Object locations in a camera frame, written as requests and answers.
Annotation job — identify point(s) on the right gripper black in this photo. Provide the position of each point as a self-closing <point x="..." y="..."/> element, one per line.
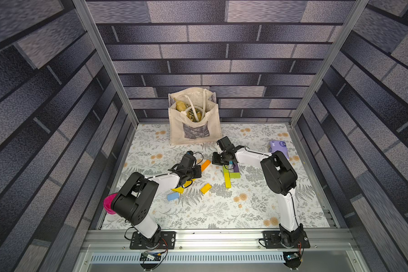
<point x="219" y="159"/>

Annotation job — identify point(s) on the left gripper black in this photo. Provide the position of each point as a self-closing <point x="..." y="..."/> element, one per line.
<point x="198" y="169"/>

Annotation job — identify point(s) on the purple block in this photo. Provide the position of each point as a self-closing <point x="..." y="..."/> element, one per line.
<point x="236" y="168"/>

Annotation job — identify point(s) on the green block small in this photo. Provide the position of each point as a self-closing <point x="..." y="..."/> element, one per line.
<point x="225" y="169"/>

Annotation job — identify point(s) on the orange long block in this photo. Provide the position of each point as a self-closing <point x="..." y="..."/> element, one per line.
<point x="204" y="165"/>

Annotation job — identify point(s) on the lime green block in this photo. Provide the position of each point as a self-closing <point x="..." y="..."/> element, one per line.
<point x="235" y="175"/>

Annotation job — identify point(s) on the small yellow block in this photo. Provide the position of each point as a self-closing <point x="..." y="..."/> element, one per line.
<point x="178" y="190"/>
<point x="205" y="188"/>

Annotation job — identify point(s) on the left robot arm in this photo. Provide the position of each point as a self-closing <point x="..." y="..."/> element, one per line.
<point x="134" y="199"/>

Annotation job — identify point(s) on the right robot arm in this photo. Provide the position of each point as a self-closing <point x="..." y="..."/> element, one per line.
<point x="280" y="178"/>

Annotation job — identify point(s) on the light blue block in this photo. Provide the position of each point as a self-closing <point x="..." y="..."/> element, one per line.
<point x="173" y="196"/>

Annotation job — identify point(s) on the purple tissue pack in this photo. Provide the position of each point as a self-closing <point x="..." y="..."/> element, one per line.
<point x="279" y="146"/>

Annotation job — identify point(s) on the beige canvas tote bag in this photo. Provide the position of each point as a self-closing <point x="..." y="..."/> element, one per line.
<point x="194" y="117"/>

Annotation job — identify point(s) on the pink lidded cup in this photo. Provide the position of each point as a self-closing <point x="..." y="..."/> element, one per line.
<point x="107" y="203"/>

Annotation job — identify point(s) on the left circuit board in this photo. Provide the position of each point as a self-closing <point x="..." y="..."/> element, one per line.
<point x="150" y="257"/>

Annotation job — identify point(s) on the circuit board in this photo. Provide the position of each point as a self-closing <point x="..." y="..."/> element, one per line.
<point x="150" y="257"/>
<point x="289" y="256"/>

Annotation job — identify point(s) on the right circuit board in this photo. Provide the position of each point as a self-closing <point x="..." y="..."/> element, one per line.
<point x="289" y="256"/>

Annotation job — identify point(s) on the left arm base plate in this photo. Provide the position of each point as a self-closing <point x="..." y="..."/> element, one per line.
<point x="161" y="240"/>

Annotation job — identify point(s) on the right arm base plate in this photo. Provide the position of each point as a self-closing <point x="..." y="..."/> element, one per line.
<point x="285" y="240"/>

